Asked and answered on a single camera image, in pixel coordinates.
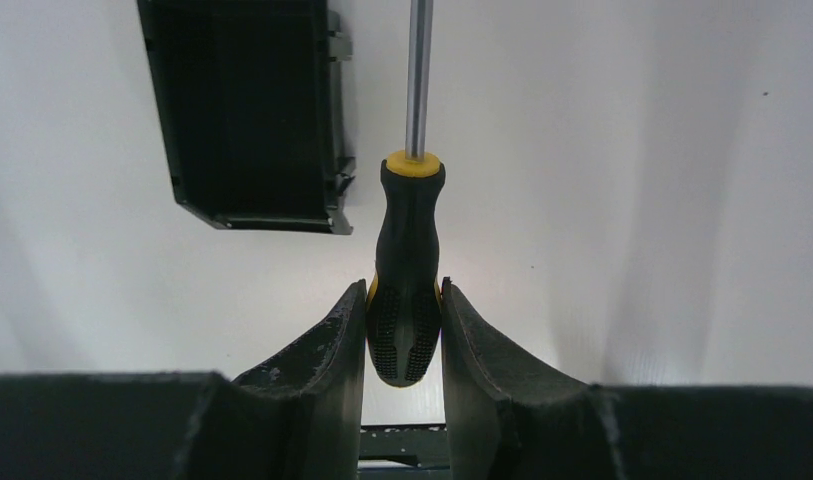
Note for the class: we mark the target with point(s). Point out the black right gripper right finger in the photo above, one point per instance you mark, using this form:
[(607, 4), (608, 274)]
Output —
[(509, 415)]

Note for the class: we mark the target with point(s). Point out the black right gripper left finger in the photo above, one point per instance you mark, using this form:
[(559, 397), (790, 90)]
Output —
[(309, 396)]

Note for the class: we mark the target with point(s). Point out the black and yellow screwdriver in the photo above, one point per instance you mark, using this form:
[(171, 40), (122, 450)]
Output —
[(403, 315)]

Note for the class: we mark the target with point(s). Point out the black plastic bin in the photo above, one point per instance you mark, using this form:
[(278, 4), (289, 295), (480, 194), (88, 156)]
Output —
[(249, 97)]

